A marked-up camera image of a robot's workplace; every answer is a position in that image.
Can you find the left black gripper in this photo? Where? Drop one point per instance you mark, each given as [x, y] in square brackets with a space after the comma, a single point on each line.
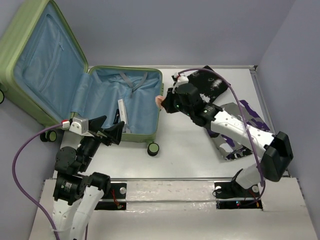
[114, 133]

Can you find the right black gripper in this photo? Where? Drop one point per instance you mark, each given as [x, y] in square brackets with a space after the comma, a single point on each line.
[168, 103]

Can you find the small black cosmetic tube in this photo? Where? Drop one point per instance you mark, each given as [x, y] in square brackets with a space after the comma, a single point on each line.
[116, 117]

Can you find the white rectangular tube box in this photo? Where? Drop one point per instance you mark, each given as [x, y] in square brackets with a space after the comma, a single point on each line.
[123, 115]

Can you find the black white tie-dye shirt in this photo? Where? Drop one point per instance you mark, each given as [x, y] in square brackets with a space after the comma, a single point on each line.
[210, 87]

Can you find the purple grey camouflage garment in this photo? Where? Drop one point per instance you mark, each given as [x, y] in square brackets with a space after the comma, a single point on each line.
[230, 149]

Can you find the green hard-shell suitcase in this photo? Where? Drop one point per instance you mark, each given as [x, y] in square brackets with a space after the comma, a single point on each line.
[44, 71]

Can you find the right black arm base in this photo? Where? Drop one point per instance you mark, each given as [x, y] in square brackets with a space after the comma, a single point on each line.
[233, 197]

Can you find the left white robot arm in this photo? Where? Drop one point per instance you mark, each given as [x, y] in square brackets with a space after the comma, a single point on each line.
[75, 195]

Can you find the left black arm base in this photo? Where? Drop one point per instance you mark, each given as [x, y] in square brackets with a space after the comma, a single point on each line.
[115, 200]

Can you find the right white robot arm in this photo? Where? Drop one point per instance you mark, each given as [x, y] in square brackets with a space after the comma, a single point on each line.
[274, 151]

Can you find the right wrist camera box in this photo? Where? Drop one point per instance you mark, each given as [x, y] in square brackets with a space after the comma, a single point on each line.
[179, 79]

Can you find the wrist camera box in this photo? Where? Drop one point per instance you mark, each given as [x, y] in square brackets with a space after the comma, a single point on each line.
[179, 79]
[79, 125]

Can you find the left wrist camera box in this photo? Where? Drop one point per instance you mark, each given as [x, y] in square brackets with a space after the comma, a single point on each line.
[79, 125]

